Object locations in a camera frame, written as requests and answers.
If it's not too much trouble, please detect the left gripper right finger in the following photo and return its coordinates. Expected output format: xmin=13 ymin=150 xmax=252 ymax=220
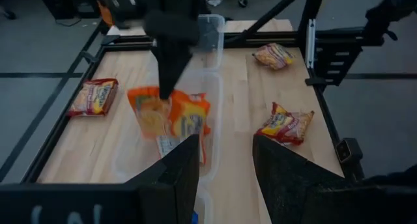
xmin=252 ymin=135 xmax=345 ymax=224

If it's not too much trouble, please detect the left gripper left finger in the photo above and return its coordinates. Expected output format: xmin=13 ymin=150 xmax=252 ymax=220
xmin=126 ymin=134 xmax=200 ymax=224

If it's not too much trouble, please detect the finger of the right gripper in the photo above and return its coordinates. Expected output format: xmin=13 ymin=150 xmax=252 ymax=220
xmin=152 ymin=48 xmax=173 ymax=100
xmin=167 ymin=49 xmax=193 ymax=100

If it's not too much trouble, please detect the orange Maruchan noodle pack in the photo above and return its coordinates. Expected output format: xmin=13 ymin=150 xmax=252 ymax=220
xmin=171 ymin=90 xmax=212 ymax=137
xmin=155 ymin=134 xmax=207 ymax=165
xmin=126 ymin=86 xmax=174 ymax=139

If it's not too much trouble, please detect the red Maruchan noodle pack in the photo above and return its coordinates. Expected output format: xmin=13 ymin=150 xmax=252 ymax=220
xmin=255 ymin=102 xmax=316 ymax=146
xmin=66 ymin=77 xmax=120 ymax=117
xmin=252 ymin=42 xmax=296 ymax=71

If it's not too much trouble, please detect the clear plastic bin with label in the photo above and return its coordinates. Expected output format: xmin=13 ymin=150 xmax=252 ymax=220
xmin=111 ymin=69 xmax=225 ymax=188

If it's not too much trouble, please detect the orange shop vacuum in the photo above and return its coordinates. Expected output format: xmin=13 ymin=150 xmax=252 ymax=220
xmin=95 ymin=0 xmax=115 ymax=28

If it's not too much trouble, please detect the black equipment case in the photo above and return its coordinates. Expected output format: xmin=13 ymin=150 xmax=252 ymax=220
xmin=35 ymin=0 xmax=100 ymax=20

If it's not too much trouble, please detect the white light bar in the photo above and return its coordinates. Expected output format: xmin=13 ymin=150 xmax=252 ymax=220
xmin=305 ymin=18 xmax=317 ymax=70

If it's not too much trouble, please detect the black table-level camera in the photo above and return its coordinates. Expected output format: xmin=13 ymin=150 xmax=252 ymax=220
xmin=334 ymin=137 xmax=365 ymax=183

